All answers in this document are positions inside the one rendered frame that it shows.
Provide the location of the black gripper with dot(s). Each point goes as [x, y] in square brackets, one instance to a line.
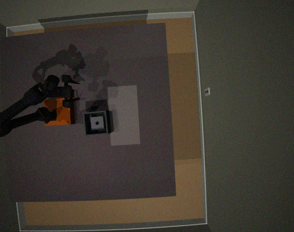
[67, 102]

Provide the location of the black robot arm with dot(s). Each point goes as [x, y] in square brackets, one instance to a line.
[33, 97]

